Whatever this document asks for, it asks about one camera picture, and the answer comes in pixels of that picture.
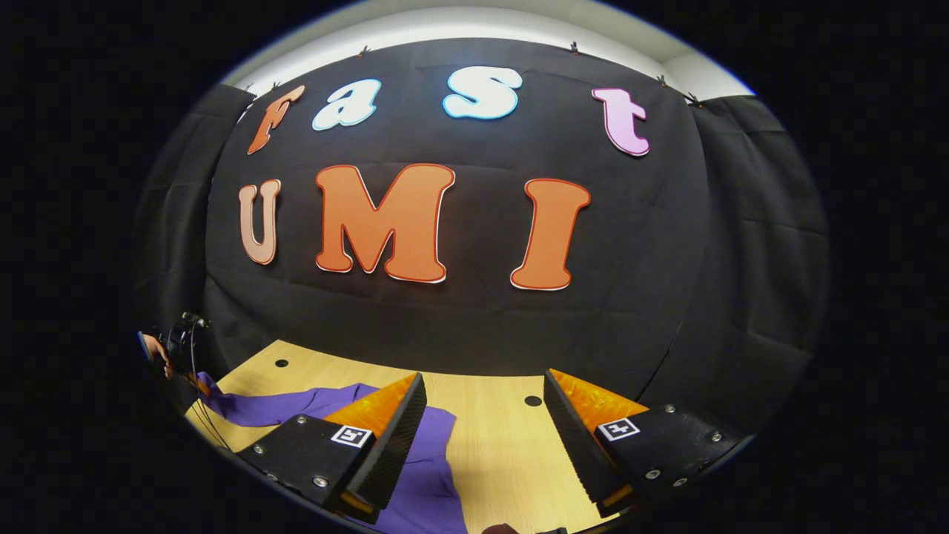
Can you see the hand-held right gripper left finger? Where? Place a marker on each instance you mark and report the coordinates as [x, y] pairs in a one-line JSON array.
[[393, 445]]

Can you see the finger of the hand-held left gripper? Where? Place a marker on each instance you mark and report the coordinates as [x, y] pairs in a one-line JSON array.
[[199, 383]]

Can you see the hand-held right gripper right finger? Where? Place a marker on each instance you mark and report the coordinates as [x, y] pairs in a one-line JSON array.
[[578, 445]]

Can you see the purple knit garment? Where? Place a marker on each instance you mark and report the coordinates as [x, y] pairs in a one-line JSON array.
[[296, 404]]

